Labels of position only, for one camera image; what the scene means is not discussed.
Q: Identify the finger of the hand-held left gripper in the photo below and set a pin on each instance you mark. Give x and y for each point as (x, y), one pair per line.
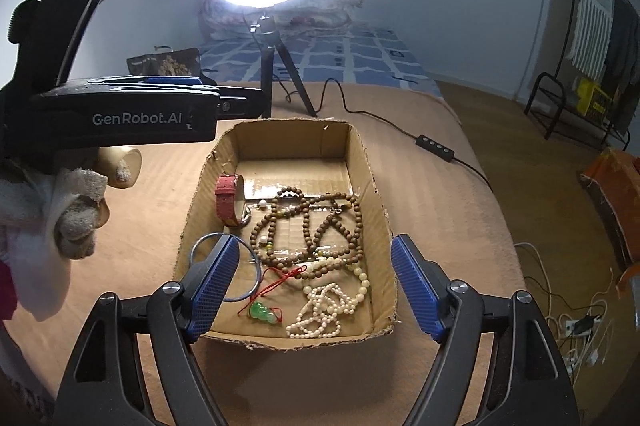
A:
(170, 80)
(245, 101)

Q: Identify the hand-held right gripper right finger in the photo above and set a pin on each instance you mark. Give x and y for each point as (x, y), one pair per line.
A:
(415, 286)

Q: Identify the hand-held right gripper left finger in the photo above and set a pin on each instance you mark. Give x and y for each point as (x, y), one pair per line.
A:
(215, 286)

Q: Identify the cardboard box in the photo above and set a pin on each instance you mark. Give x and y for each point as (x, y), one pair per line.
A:
(295, 146)

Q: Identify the person's left hand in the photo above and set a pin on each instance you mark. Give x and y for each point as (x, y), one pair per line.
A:
(75, 201)

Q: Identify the black snack bag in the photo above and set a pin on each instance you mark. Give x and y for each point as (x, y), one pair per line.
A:
(170, 62)

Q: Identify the blue patterned bedsheet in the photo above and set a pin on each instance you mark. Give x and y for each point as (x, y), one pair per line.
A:
(350, 51)

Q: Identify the folded floral quilt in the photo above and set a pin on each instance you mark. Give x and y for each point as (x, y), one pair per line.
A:
(325, 14)

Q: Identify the power strip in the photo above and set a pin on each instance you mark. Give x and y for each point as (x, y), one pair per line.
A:
(582, 325)

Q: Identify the orange covered box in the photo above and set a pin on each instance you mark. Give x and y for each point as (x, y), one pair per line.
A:
(615, 186)

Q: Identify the black metal rack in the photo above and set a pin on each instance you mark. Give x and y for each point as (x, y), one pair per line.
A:
(545, 101)

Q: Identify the yellow box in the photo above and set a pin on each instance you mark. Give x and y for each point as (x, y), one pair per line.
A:
(595, 99)

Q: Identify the white striped towel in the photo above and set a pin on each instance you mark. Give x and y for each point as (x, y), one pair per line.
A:
(592, 36)

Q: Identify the dark hanging clothes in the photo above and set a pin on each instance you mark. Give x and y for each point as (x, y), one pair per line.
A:
(625, 56)

